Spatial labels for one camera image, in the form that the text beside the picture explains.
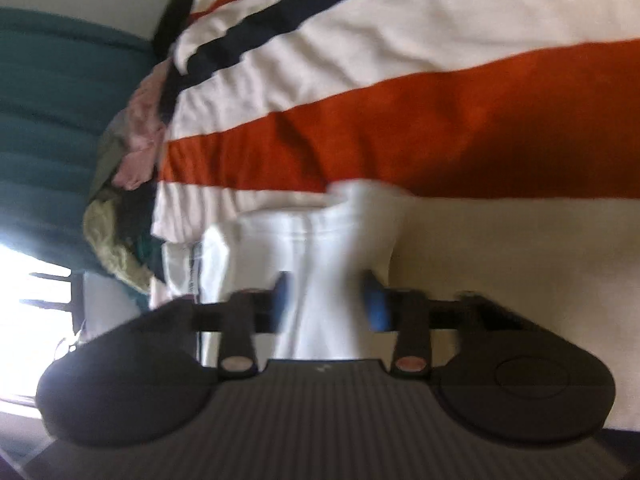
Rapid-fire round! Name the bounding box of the white zip-up jacket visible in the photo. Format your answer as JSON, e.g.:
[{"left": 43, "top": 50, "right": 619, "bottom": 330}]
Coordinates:
[{"left": 163, "top": 180, "right": 410, "bottom": 364}]

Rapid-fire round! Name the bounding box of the pale yellow knitted garment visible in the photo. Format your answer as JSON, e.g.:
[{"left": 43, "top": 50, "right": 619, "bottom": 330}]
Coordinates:
[{"left": 82, "top": 200, "right": 153, "bottom": 296}]

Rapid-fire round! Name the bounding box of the pink crumpled garment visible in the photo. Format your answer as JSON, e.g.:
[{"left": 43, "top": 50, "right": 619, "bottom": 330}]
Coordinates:
[{"left": 112, "top": 60, "right": 170, "bottom": 191}]

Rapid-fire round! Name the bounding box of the striped cream bed blanket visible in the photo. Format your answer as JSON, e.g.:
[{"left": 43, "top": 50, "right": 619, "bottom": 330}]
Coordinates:
[{"left": 153, "top": 0, "right": 639, "bottom": 430}]

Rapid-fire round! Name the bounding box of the teal window curtain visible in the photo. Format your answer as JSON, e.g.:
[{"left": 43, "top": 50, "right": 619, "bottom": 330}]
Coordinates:
[{"left": 1, "top": 8, "right": 155, "bottom": 272}]

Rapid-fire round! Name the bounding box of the black garment on bed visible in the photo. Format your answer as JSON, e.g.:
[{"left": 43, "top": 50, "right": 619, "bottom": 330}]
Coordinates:
[{"left": 151, "top": 0, "right": 193, "bottom": 62}]

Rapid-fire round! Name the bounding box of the window with dark frame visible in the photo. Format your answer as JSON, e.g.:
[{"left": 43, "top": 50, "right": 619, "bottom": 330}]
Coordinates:
[{"left": 1, "top": 246, "right": 85, "bottom": 406}]

